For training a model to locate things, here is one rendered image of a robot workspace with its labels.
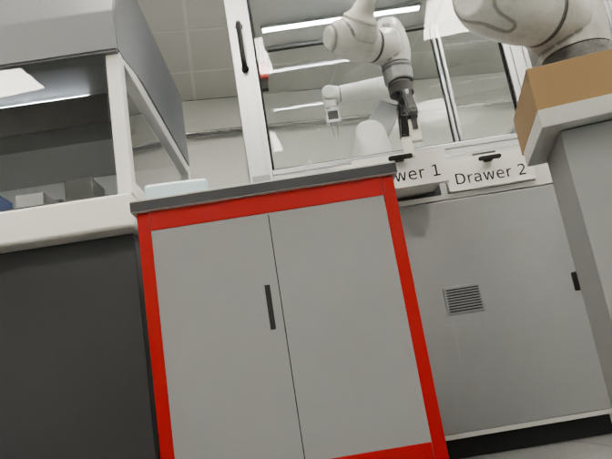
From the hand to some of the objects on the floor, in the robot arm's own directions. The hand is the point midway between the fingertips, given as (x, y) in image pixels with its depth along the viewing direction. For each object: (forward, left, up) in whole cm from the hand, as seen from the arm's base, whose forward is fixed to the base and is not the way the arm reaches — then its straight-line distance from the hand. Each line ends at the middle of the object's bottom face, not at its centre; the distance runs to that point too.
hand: (413, 147), depth 185 cm
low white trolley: (-18, +41, -91) cm, 102 cm away
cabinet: (+69, +14, -92) cm, 116 cm away
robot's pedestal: (-36, -40, -91) cm, 106 cm away
